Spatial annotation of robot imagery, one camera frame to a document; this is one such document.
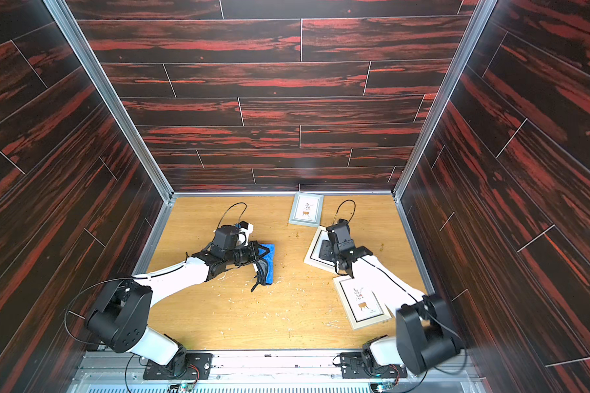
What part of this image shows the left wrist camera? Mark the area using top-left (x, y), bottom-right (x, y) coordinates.
top-left (210, 221), bottom-right (254, 254)

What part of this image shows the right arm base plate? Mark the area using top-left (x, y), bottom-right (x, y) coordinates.
top-left (332, 351), bottom-right (407, 379)

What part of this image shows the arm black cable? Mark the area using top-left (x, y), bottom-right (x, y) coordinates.
top-left (62, 201), bottom-right (249, 347)
top-left (333, 198), bottom-right (469, 393)

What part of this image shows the aluminium front rail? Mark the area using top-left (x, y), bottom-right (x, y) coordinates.
top-left (67, 350), bottom-right (489, 392)

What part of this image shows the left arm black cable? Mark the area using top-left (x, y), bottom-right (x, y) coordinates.
top-left (62, 201), bottom-right (249, 347)

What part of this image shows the light green picture frame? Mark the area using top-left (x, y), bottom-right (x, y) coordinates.
top-left (288, 193), bottom-right (324, 228)

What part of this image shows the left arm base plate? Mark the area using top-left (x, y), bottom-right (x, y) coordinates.
top-left (143, 352), bottom-right (214, 382)

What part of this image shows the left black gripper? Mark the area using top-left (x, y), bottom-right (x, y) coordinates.
top-left (223, 241), bottom-right (270, 267)

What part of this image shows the cream picture frame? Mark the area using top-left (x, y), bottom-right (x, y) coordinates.
top-left (304, 226), bottom-right (338, 275)
top-left (333, 276), bottom-right (392, 330)

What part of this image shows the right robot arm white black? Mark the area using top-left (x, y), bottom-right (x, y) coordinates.
top-left (332, 247), bottom-right (465, 375)

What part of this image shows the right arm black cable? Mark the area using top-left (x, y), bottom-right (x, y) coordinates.
top-left (333, 198), bottom-right (469, 393)

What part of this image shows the blue microfiber cloth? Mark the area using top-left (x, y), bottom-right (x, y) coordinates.
top-left (251, 243), bottom-right (275, 292)

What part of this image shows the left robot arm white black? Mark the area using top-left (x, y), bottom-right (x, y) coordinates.
top-left (85, 241), bottom-right (275, 369)

